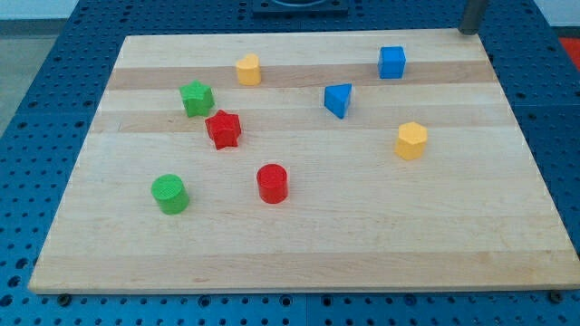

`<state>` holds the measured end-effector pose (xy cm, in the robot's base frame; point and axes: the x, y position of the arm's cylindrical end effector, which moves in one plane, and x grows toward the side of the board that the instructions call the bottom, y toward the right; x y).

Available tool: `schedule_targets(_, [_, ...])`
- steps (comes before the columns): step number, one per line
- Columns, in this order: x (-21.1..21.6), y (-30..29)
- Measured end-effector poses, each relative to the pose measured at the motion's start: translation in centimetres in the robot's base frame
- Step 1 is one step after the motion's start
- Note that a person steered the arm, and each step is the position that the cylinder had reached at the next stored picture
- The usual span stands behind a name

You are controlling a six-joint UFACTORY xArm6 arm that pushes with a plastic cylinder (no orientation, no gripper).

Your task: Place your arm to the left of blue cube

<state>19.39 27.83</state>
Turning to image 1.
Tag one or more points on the blue cube block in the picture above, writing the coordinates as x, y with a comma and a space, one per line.
391, 62

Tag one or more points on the red cylinder block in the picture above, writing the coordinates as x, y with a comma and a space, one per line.
272, 183

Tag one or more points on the red star block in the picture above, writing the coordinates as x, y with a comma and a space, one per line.
223, 129

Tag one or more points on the wooden board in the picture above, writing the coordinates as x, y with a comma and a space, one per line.
471, 214

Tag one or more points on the blue triangular prism block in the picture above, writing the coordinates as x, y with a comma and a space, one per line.
337, 99

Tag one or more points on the yellow heart block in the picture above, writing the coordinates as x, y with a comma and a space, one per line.
248, 70

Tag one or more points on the green star block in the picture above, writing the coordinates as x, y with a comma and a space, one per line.
197, 98

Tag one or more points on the green cylinder block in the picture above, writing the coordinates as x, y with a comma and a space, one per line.
170, 194

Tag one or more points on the yellow hexagon block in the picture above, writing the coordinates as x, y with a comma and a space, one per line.
411, 141

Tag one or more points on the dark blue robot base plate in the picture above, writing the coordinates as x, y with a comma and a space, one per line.
271, 7

